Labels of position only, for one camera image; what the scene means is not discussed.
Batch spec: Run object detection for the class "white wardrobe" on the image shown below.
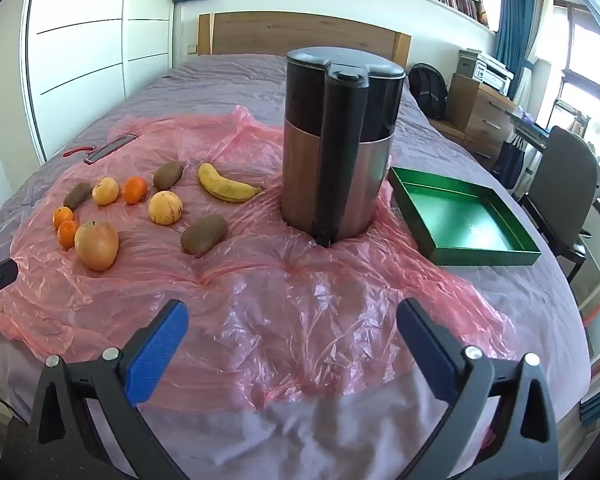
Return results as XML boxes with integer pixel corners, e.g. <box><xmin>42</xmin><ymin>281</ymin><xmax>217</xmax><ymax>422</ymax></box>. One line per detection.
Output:
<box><xmin>22</xmin><ymin>0</ymin><xmax>173</xmax><ymax>161</ymax></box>

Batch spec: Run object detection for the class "brown kiwi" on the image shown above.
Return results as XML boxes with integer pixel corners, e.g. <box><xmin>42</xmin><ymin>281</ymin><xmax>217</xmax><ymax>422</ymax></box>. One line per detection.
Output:
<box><xmin>153</xmin><ymin>161</ymin><xmax>185</xmax><ymax>192</ymax></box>
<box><xmin>181</xmin><ymin>214</ymin><xmax>228</xmax><ymax>256</ymax></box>
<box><xmin>63</xmin><ymin>181</ymin><xmax>93</xmax><ymax>211</ymax></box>

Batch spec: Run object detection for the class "pink plastic sheet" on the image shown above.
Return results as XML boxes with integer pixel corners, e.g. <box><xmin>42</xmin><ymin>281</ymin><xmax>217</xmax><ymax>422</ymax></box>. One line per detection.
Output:
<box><xmin>0</xmin><ymin>105</ymin><xmax>518</xmax><ymax>401</ymax></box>

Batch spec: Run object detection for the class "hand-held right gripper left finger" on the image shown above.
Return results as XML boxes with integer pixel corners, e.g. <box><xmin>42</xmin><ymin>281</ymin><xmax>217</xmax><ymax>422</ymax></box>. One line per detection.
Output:
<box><xmin>30</xmin><ymin>299</ymin><xmax>189</xmax><ymax>480</ymax></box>

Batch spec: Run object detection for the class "black backpack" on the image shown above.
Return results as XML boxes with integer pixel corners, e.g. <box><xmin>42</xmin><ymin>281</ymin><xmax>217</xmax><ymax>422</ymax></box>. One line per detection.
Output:
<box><xmin>409</xmin><ymin>63</ymin><xmax>449</xmax><ymax>121</ymax></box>

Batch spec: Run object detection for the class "wooden dresser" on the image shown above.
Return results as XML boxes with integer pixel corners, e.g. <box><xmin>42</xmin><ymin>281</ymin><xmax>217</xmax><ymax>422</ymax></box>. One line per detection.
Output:
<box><xmin>447</xmin><ymin>72</ymin><xmax>518</xmax><ymax>161</ymax></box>

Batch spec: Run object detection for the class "yellow fruit with dark lines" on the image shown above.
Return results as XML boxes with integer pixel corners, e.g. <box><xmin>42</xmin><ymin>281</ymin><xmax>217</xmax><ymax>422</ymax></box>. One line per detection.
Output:
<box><xmin>147</xmin><ymin>191</ymin><xmax>184</xmax><ymax>225</ymax></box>

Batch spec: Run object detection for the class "copper and black electric kettle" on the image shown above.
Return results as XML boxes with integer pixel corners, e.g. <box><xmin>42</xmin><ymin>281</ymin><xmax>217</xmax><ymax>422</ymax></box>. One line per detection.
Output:
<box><xmin>281</xmin><ymin>47</ymin><xmax>407</xmax><ymax>248</ymax></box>

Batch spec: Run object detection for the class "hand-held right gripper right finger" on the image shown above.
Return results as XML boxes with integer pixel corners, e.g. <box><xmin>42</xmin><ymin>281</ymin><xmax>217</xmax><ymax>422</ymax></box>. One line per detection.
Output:
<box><xmin>396</xmin><ymin>298</ymin><xmax>561</xmax><ymax>480</ymax></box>

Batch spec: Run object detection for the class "wooden headboard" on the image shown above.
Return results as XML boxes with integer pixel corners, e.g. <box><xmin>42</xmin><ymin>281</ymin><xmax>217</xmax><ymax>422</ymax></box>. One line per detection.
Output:
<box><xmin>198</xmin><ymin>11</ymin><xmax>412</xmax><ymax>67</ymax></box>

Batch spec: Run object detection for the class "yellow banana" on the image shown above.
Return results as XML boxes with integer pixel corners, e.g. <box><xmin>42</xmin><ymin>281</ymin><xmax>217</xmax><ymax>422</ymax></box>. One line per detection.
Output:
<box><xmin>197</xmin><ymin>162</ymin><xmax>264</xmax><ymax>204</ymax></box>

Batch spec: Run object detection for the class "white printer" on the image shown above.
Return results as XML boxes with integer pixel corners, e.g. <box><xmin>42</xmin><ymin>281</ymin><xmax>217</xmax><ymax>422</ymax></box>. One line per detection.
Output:
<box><xmin>457</xmin><ymin>49</ymin><xmax>515</xmax><ymax>95</ymax></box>

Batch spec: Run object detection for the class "grey office chair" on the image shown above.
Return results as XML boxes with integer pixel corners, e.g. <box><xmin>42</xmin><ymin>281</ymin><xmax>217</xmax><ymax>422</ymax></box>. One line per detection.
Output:
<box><xmin>517</xmin><ymin>126</ymin><xmax>600</xmax><ymax>283</ymax></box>

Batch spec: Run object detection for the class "large red-yellow apple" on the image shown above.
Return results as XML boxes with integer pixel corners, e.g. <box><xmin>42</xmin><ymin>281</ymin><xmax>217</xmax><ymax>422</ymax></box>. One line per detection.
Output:
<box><xmin>74</xmin><ymin>220</ymin><xmax>119</xmax><ymax>272</ymax></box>

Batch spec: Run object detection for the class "dark blue tote bag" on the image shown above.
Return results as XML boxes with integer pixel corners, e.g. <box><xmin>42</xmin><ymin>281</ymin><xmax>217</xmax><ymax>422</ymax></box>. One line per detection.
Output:
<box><xmin>492</xmin><ymin>135</ymin><xmax>526</xmax><ymax>191</ymax></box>

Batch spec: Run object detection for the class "phone in red case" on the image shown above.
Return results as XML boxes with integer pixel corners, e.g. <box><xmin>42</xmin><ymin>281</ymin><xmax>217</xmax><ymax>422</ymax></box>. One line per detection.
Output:
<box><xmin>84</xmin><ymin>133</ymin><xmax>137</xmax><ymax>164</ymax></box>

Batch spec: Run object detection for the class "yellow round fruit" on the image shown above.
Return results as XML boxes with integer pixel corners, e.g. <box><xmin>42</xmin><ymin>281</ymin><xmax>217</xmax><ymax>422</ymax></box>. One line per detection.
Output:
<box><xmin>91</xmin><ymin>177</ymin><xmax>120</xmax><ymax>206</ymax></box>

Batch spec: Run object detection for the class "green tray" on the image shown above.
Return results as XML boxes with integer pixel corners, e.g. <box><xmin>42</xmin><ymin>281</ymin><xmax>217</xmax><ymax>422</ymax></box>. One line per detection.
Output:
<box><xmin>387</xmin><ymin>166</ymin><xmax>542</xmax><ymax>265</ymax></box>

